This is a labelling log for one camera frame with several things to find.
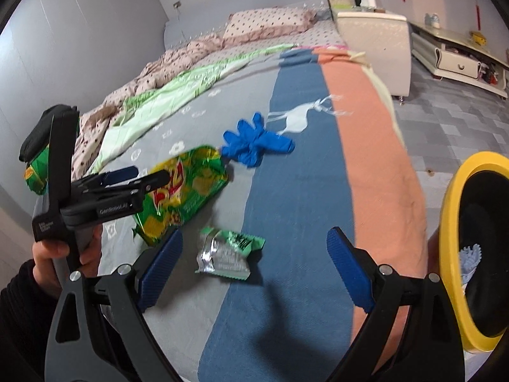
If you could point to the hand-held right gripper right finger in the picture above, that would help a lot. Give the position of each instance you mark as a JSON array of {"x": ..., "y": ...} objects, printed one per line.
[{"x": 350, "y": 270}]

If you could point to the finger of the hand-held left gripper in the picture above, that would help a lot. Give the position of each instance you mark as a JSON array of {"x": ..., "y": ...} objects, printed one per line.
[
  {"x": 153, "y": 181},
  {"x": 119, "y": 175}
]

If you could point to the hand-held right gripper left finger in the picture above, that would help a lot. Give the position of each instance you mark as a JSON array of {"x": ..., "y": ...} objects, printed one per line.
[{"x": 161, "y": 270}]

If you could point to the green chip bag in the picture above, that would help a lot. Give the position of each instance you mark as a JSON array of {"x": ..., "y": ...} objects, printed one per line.
[{"x": 187, "y": 191}]

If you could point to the green silver snack wrapper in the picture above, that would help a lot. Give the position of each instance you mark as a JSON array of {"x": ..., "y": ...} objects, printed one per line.
[{"x": 226, "y": 254}]

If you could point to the blue rubber glove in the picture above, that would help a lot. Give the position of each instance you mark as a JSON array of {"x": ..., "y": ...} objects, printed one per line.
[{"x": 254, "y": 143}]

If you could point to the yellow black bin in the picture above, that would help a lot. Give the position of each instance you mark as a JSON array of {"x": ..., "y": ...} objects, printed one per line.
[{"x": 451, "y": 227}]

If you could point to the person's left forearm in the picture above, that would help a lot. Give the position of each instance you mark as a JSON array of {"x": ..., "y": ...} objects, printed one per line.
[{"x": 24, "y": 326}]

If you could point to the person's left hand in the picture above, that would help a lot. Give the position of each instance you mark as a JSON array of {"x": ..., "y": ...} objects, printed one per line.
[{"x": 45, "y": 262}]

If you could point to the black cloth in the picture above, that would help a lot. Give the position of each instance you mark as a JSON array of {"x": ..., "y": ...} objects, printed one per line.
[{"x": 35, "y": 135}]

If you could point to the green patterned quilt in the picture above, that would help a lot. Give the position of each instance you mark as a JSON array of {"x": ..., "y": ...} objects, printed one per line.
[{"x": 159, "y": 103}]

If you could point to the grey blue orange deer bedspread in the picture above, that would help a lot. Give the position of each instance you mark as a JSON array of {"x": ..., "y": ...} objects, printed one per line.
[{"x": 298, "y": 207}]

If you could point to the polka dot duvet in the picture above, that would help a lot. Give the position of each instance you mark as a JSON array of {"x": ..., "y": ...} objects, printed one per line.
[{"x": 159, "y": 71}]

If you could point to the grey upholstered bed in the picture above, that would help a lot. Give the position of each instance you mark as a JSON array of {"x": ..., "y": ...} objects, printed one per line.
[{"x": 238, "y": 12}]

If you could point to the polka dot pillow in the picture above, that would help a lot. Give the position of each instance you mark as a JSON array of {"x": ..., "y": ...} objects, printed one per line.
[{"x": 270, "y": 22}]

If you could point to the cream bedside cabinet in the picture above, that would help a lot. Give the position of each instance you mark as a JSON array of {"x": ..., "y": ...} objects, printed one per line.
[{"x": 377, "y": 47}]

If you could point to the cream coffee table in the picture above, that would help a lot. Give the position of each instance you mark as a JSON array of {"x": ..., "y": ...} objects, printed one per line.
[{"x": 453, "y": 63}]

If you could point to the small plastic bottle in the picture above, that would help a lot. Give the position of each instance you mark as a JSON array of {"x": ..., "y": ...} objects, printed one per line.
[{"x": 432, "y": 20}]

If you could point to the yellow toy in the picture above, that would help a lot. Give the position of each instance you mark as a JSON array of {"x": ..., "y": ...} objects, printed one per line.
[{"x": 478, "y": 38}]

